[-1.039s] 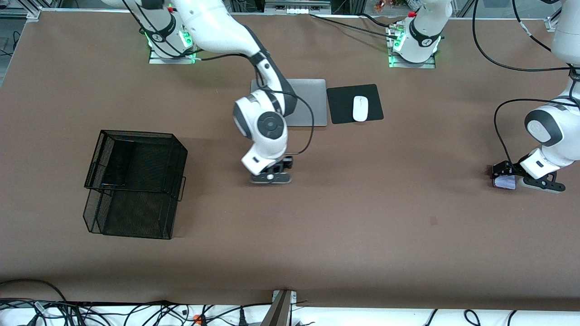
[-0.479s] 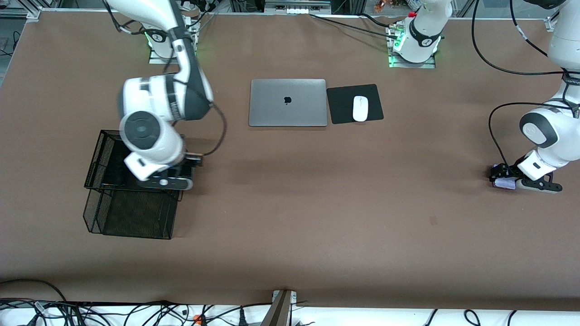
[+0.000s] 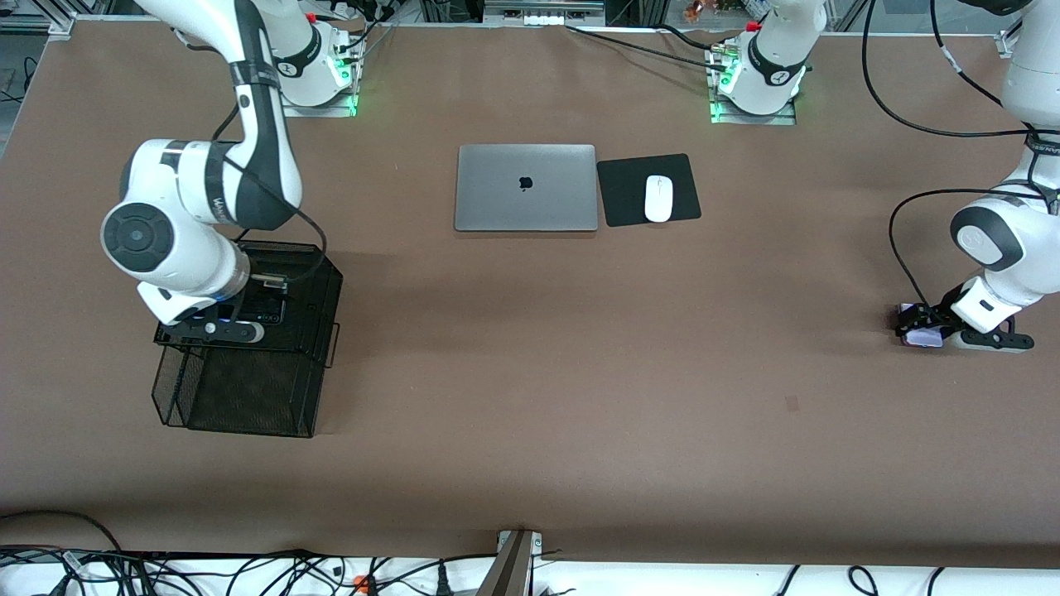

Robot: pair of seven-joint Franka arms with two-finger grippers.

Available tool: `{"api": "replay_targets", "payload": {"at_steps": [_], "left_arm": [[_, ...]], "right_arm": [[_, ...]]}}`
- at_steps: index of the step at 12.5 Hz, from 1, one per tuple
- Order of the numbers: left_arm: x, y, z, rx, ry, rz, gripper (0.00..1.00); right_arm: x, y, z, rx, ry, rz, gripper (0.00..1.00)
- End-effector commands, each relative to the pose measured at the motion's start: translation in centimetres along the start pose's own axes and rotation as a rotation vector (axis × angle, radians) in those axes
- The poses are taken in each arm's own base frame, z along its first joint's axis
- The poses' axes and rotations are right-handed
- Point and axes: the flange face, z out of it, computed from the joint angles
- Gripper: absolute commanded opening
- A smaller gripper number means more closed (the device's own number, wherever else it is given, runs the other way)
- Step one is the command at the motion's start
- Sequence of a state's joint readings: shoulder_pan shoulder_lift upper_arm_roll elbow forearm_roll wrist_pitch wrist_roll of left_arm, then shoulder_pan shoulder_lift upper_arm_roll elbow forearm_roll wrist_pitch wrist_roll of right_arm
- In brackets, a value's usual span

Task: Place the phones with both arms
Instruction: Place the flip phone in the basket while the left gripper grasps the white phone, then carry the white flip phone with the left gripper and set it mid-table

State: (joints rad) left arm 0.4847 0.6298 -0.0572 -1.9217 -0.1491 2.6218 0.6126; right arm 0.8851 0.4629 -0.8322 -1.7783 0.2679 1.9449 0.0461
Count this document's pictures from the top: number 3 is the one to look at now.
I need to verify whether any small black flip phone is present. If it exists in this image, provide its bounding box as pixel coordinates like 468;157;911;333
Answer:
244;291;287;327

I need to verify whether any black mesh two-tier tray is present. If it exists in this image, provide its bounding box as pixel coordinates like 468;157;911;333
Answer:
152;237;345;438

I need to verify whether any silver closed laptop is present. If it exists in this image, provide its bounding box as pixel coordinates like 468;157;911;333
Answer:
454;144;599;233

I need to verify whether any white computer mouse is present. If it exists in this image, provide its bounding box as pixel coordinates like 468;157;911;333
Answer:
644;175;674;224

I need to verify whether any black mouse pad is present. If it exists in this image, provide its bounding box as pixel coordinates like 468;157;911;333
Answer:
596;153;702;228

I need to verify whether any white connector strip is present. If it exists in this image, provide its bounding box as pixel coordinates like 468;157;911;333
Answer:
484;0;605;27

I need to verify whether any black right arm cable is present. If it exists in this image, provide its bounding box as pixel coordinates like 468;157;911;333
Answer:
211;103;329;286

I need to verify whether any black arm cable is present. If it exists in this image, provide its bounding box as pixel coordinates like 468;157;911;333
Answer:
211;103;329;286
861;0;1060;311

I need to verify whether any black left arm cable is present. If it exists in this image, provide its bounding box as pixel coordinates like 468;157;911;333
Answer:
861;0;1060;311

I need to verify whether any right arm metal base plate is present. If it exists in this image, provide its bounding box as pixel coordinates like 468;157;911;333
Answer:
271;37;365;118

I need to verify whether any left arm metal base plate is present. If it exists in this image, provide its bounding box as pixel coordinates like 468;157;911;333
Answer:
704;41;799;127

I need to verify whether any black base cable bundle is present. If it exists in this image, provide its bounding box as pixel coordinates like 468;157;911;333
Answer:
352;0;402;63

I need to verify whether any black floor cable loop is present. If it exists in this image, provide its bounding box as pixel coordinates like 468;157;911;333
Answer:
0;510;125;554

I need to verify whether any aluminium frame rail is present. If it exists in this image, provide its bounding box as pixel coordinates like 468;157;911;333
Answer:
0;0;77;36

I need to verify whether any short black table cable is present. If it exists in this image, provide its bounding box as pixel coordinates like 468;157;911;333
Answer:
657;23;725;52

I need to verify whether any grey metal post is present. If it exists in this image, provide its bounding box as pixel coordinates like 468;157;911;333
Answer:
476;530;543;596

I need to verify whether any long black table cable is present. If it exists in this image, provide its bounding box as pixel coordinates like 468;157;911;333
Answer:
566;23;730;69

